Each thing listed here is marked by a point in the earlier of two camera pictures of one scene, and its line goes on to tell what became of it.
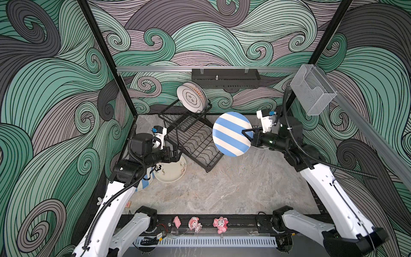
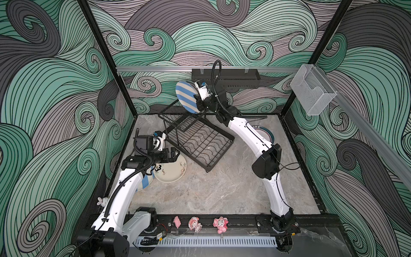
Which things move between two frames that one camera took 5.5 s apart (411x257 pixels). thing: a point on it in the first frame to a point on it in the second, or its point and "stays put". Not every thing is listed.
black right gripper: (258, 138) to (202, 105)
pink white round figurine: (194, 224) stays put
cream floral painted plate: (171, 172) stays put
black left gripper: (168, 158) stays put
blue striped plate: (228, 136) to (185, 91)
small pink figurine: (177, 221) stays put
